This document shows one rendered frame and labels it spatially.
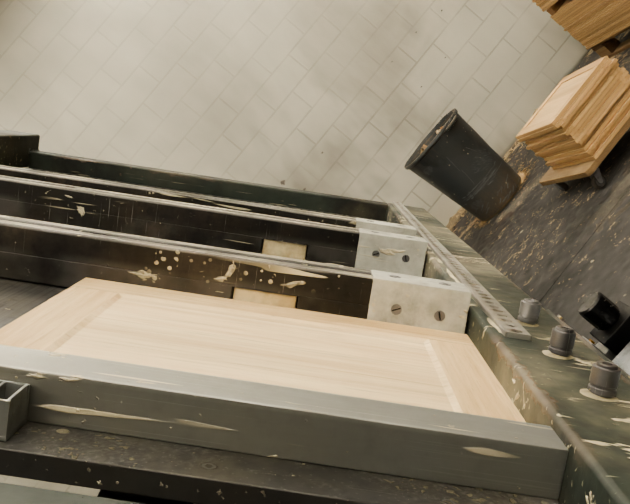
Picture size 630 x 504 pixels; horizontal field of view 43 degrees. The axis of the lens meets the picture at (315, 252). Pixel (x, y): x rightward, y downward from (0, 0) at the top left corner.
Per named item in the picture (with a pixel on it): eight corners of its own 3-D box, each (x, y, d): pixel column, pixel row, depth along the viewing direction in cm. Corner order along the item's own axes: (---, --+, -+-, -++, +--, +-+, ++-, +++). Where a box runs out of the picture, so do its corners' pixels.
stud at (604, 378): (619, 402, 70) (626, 369, 70) (591, 398, 70) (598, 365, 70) (609, 393, 73) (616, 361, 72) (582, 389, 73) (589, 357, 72)
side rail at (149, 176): (383, 240, 246) (388, 205, 244) (26, 187, 245) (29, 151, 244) (381, 237, 254) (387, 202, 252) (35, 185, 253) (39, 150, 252)
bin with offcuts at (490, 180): (540, 166, 516) (464, 101, 510) (491, 228, 512) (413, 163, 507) (512, 174, 567) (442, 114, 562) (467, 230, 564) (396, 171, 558)
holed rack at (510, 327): (531, 340, 89) (532, 335, 89) (504, 336, 89) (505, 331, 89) (401, 204, 252) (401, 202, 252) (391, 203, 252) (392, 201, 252)
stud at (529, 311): (539, 327, 97) (544, 303, 96) (519, 324, 97) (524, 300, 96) (534, 322, 99) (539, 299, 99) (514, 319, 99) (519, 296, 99)
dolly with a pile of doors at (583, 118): (673, 106, 384) (610, 51, 380) (605, 191, 380) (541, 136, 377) (612, 126, 444) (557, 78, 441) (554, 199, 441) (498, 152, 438)
